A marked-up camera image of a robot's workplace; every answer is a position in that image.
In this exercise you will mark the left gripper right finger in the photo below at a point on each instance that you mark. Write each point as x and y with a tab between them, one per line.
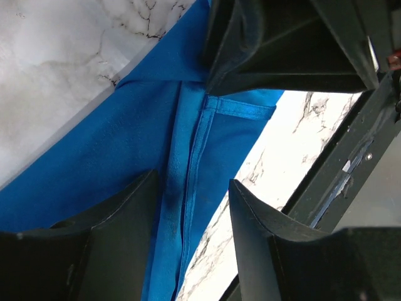
279	258

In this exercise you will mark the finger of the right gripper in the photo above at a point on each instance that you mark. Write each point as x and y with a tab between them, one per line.
315	46

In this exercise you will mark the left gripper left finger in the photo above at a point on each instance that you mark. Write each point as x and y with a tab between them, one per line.
99	254

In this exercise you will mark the blue satin napkin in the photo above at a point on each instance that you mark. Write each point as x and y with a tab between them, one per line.
160	117

